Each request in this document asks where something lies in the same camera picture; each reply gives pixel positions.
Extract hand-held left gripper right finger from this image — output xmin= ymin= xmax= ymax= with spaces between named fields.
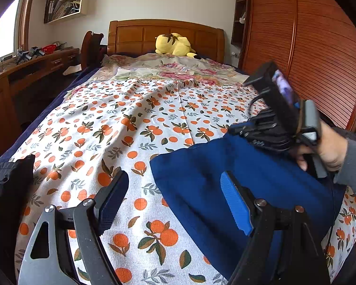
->
xmin=220 ymin=171 xmax=331 ymax=285

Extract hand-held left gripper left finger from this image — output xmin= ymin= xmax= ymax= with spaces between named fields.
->
xmin=18 ymin=171 xmax=129 ymax=285

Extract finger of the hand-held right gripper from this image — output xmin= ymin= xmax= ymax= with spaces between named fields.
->
xmin=246 ymin=137 xmax=290 ymax=154
xmin=227 ymin=116 xmax=282 ymax=139

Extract blue suit jacket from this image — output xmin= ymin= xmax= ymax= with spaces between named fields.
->
xmin=150 ymin=121 xmax=348 ymax=285

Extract person's right forearm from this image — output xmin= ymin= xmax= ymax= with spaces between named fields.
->
xmin=333 ymin=131 xmax=356 ymax=196

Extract person's right hand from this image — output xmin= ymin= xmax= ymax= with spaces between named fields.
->
xmin=288 ymin=118 xmax=349 ymax=173

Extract orange print bed sheet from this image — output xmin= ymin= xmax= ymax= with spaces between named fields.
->
xmin=10 ymin=76 xmax=356 ymax=285

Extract wooden slatted wardrobe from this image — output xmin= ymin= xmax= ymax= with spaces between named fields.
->
xmin=231 ymin=0 xmax=356 ymax=143

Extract pink floral quilt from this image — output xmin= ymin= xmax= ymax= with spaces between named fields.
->
xmin=102 ymin=52 xmax=250 ymax=89

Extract black garment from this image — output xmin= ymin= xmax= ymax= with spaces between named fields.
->
xmin=0 ymin=154 xmax=37 ymax=285

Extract navy mattress sheet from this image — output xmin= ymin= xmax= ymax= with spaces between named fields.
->
xmin=0 ymin=65 xmax=103 ymax=164

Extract yellow plush toy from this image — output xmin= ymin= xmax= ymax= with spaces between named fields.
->
xmin=155 ymin=32 xmax=201 ymax=59

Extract white paper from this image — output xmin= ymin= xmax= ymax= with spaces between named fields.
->
xmin=62 ymin=65 xmax=84 ymax=77

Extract wooden bed headboard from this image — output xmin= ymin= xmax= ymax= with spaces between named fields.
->
xmin=107 ymin=19 xmax=225 ymax=63

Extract wooden desk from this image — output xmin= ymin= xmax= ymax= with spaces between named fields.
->
xmin=0 ymin=47 xmax=81 ymax=164

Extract wooden chair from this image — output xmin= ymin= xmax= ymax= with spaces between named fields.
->
xmin=80 ymin=30 xmax=108 ymax=71

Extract black gadgets on desk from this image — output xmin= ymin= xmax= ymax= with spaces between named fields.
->
xmin=16 ymin=47 xmax=46 ymax=65

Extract window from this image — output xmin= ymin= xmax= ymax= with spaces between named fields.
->
xmin=0 ymin=0 xmax=22 ymax=63

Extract white wall shelf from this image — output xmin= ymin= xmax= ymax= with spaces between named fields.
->
xmin=40 ymin=0 xmax=91 ymax=25

